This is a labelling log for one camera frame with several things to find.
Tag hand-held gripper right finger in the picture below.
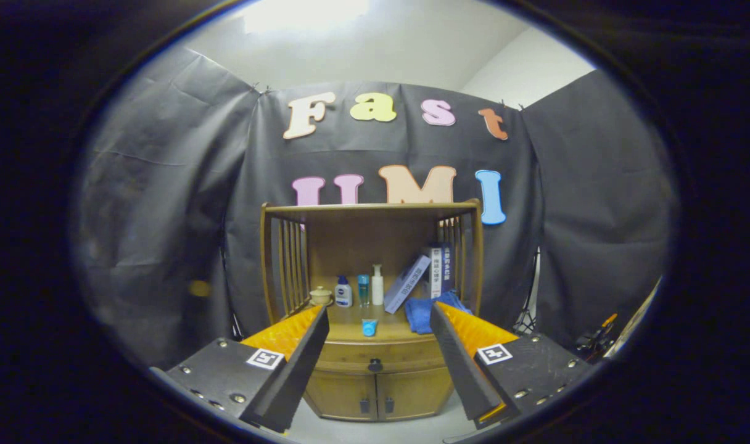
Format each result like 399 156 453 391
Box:
429 302 591 430

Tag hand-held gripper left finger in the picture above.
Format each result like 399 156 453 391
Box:
150 305 330 442

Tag wooden drawer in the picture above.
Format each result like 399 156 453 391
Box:
316 338 450 374

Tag wooden cabinet door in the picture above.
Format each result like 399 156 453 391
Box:
305 372 379 422
375 367 455 421

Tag wooden countertop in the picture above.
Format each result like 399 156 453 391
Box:
289 301 474 343

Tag wooden cabinet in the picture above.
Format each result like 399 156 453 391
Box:
260 199 484 422

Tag blue towel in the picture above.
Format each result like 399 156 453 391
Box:
404 290 472 335

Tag black tripod stand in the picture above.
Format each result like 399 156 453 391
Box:
220 247 245 341
514 247 542 334

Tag white spine book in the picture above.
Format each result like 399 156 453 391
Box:
427 248 445 300

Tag lavender book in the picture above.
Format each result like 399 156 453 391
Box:
384 254 431 315

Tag black orange tool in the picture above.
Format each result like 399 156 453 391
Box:
575 313 619 358

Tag black backdrop cloth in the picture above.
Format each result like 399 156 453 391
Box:
73 46 681 371

